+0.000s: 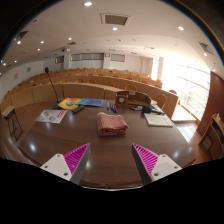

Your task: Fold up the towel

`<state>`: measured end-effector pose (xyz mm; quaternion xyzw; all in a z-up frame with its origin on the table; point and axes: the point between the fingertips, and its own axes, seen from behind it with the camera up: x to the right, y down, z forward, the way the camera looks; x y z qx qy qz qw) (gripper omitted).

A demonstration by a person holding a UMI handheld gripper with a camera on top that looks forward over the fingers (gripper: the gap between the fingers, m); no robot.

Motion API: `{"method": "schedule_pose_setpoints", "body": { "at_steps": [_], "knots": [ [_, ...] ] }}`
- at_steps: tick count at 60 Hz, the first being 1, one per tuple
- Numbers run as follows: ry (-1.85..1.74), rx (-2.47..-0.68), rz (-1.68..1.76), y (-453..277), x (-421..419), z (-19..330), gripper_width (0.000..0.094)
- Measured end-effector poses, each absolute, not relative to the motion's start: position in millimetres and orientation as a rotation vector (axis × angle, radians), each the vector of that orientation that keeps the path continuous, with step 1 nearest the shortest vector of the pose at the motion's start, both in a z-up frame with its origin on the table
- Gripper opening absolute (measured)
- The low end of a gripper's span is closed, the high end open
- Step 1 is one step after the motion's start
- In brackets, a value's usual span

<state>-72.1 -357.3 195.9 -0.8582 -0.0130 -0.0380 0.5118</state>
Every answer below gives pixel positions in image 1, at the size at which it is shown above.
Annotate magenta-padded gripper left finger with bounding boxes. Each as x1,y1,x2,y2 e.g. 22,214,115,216
39,142,92,185

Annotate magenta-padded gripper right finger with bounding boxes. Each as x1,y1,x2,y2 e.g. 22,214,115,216
131,143,183,186

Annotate red white checked towel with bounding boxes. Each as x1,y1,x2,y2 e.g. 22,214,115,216
96,111,129,137

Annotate white notebook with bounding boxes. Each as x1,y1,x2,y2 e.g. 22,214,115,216
143,112,174,128

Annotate white printed leaflet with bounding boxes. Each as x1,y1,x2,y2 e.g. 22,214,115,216
35,109,69,125

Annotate black gooseneck desk microphone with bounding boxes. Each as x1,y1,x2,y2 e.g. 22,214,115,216
44,66,64,110

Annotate black handheld microphone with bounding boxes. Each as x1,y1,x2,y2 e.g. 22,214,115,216
141,105,165,116

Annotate yellow booklet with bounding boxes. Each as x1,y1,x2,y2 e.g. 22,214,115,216
57,97,83,111

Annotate blue booklet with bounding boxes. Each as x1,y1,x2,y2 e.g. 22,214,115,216
78,97,108,108

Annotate small wooden side table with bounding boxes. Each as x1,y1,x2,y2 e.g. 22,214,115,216
1,105,24,142

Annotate wooden desk organizer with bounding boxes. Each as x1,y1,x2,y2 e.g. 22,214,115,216
114,90,153,108

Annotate rows of wooden auditorium seats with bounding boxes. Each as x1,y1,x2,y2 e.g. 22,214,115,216
0,68,179,118

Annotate ceiling air vent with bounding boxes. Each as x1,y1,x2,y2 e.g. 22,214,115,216
100,13,132,26

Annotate recessed ceiling lights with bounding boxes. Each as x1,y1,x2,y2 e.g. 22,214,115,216
0,1,209,64

